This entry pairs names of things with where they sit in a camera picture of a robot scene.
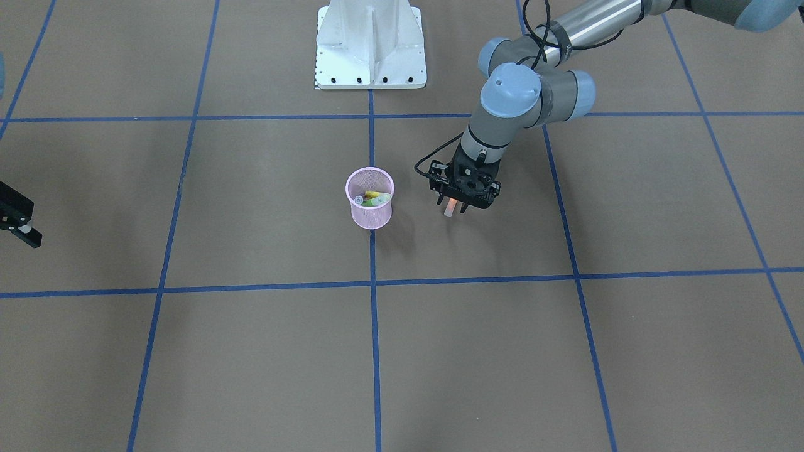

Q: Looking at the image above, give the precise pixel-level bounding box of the white camera mast with base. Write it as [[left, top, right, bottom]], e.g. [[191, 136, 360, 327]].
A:
[[314, 1, 428, 90]]

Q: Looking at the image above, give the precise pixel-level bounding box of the pink mesh pen holder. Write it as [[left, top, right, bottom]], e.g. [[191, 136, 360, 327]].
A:
[[345, 166, 394, 230]]

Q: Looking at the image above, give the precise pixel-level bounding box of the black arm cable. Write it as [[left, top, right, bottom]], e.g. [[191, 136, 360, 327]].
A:
[[413, 0, 641, 178]]

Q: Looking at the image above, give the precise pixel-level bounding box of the orange highlighter pen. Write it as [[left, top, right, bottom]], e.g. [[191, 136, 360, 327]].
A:
[[444, 198, 459, 218]]

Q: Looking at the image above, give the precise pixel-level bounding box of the green highlighter pen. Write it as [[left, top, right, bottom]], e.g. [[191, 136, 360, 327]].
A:
[[361, 197, 393, 208]]

